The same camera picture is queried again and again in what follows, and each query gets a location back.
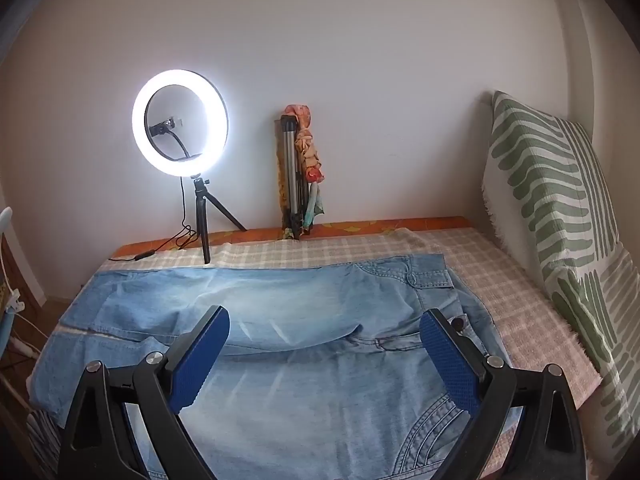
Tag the orange patterned scarf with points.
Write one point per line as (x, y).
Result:
(309, 160)

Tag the orange patterned mattress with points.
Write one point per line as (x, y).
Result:
(350, 225)

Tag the light blue denim pants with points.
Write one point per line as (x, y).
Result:
(310, 360)

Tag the pink checked blanket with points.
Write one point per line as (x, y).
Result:
(500, 280)

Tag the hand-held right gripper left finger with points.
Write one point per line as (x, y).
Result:
(199, 360)

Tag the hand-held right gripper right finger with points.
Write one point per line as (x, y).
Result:
(450, 366)

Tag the green striped white pillow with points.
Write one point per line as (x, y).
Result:
(560, 240)

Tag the white clothes drying rack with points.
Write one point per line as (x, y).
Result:
(7, 300)

